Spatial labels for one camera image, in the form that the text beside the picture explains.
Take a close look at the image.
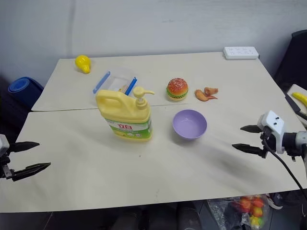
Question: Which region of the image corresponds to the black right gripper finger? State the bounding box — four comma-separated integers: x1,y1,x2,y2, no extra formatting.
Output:
231,143,267,159
240,125,262,134

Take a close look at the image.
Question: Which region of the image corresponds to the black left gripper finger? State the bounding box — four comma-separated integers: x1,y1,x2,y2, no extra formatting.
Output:
9,141,40,153
11,162,51,182

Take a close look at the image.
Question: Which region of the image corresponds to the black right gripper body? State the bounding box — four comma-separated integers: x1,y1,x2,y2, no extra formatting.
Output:
260,126,278,154

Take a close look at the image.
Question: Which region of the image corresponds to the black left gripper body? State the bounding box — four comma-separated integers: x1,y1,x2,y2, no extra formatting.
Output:
0,149,13,179

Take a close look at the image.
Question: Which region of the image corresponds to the purple plastic bowl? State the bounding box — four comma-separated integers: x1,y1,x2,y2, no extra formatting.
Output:
172,109,208,141

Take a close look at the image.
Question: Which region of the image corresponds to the yellow pump detergent bottle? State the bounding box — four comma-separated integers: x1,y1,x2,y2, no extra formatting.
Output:
95,86,155,141

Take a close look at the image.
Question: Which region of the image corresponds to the black knife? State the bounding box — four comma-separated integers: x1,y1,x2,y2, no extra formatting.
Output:
284,92,307,122

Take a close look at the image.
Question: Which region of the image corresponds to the yellow toy banana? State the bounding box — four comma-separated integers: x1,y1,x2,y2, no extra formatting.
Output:
291,92,307,107

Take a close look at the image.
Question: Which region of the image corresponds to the beige cutting board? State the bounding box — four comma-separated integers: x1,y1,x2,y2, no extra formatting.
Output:
286,83,307,118

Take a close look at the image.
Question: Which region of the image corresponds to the toy chicken wing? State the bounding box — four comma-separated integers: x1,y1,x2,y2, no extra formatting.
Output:
194,87,219,102

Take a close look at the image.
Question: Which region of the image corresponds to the blue rolled mat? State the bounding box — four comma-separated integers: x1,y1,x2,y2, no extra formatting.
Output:
8,76,44,108

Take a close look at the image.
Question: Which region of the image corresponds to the clear bag of toy fruit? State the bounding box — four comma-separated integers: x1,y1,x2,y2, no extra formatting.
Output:
207,194,271,230

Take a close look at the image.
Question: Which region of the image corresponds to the white power strip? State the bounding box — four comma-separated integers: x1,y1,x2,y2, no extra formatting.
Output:
222,46,260,60

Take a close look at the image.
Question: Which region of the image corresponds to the toy hamburger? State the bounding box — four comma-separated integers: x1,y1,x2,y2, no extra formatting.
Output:
166,78,189,102

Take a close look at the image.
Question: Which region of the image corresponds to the black office chair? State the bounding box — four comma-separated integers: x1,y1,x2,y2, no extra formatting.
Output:
273,30,307,92

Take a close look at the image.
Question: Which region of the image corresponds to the yellow toy pear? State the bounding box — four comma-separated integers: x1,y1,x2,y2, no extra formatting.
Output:
75,55,92,74

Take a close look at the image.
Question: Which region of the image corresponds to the clear container with blue clips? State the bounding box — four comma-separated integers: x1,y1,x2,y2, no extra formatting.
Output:
92,67,138,106

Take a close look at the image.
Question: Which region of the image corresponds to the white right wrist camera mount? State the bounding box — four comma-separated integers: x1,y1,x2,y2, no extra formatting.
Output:
257,110,287,154

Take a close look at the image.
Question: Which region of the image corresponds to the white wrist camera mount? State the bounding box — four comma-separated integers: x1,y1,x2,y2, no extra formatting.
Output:
257,110,287,154
0,133,10,156

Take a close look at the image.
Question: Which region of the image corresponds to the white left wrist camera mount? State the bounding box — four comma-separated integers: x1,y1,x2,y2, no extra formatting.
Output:
0,133,10,156

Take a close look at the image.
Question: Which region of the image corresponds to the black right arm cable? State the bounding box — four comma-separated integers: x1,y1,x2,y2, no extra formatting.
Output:
261,133,307,199

